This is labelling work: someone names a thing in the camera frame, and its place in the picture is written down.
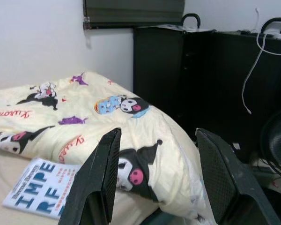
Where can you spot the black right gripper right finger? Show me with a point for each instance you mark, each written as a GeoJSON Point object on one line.
{"type": "Point", "coordinates": [224, 182]}

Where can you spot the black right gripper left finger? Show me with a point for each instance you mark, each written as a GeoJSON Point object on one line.
{"type": "Point", "coordinates": [93, 182]}

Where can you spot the cream cartoon print blanket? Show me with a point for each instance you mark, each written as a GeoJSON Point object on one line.
{"type": "Point", "coordinates": [84, 105]}

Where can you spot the black electric fan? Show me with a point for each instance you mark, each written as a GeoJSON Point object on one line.
{"type": "Point", "coordinates": [278, 140]}

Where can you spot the cream bed sheet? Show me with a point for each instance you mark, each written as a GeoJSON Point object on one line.
{"type": "Point", "coordinates": [0, 211]}

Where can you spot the black cabinet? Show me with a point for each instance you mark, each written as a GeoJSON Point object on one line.
{"type": "Point", "coordinates": [159, 70]}

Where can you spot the dark green window blind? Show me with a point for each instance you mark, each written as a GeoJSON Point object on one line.
{"type": "Point", "coordinates": [131, 11]}

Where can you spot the dark teal bed frame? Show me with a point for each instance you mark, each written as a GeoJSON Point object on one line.
{"type": "Point", "coordinates": [154, 218]}

